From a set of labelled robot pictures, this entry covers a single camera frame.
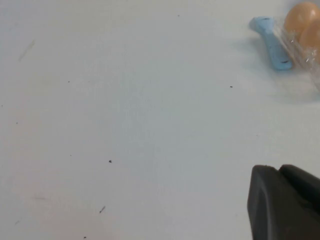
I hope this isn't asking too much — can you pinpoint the light blue plastic fork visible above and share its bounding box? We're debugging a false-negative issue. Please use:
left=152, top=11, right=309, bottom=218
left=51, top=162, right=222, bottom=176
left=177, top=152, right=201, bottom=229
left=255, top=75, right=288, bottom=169
left=248, top=16, right=293, bottom=71

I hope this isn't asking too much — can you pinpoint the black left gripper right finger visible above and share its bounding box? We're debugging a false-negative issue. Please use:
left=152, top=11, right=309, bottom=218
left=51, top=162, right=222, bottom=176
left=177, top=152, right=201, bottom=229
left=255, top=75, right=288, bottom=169
left=278, top=164, right=320, bottom=203

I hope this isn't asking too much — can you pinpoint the clear plastic egg tray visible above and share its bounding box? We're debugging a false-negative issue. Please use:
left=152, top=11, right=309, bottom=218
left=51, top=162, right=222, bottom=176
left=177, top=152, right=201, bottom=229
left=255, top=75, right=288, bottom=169
left=273, top=14, right=320, bottom=98

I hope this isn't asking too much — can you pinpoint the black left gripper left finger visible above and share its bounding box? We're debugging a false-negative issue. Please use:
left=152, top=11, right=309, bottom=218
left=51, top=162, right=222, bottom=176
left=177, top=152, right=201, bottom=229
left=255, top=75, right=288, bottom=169
left=246, top=164, right=320, bottom=240

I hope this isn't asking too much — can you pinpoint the orange plastic egg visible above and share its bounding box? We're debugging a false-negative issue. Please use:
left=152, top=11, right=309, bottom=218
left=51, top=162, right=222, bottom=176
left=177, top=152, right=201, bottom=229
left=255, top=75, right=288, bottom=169
left=283, top=1, right=320, bottom=38
left=298, top=17, right=320, bottom=50

